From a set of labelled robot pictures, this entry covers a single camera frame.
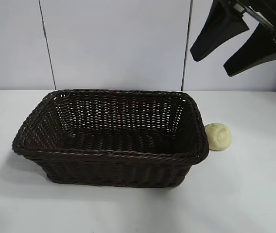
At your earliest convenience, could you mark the dark brown wicker basket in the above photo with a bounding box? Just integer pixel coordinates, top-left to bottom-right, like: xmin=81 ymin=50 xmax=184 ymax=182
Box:
xmin=11 ymin=88 xmax=210 ymax=189

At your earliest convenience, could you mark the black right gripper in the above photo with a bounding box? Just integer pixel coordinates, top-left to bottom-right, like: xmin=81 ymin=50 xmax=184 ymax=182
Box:
xmin=190 ymin=0 xmax=276 ymax=78

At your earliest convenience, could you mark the pale yellow egg yolk pastry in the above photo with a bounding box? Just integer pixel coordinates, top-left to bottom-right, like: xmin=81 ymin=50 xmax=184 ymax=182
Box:
xmin=205 ymin=122 xmax=232 ymax=151

